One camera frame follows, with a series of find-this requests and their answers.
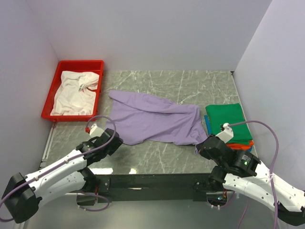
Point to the red plastic bin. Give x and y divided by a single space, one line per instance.
95 66

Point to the lavender t shirt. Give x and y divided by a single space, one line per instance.
139 117

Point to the green t shirt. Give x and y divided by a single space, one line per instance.
229 113

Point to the black base beam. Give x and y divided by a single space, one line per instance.
137 187

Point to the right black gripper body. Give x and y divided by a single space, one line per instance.
202 151

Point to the orange t shirt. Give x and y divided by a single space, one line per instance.
238 146

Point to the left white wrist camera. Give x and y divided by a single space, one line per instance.
94 131

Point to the white crumpled t shirt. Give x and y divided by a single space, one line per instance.
76 94

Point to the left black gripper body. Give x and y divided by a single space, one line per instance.
111 150

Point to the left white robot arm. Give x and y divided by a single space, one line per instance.
24 195

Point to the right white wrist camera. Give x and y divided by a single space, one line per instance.
226 133

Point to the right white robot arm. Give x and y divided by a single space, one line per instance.
243 172

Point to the aluminium frame rail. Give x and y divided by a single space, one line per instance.
43 162

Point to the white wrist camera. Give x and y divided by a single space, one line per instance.
94 131
226 133

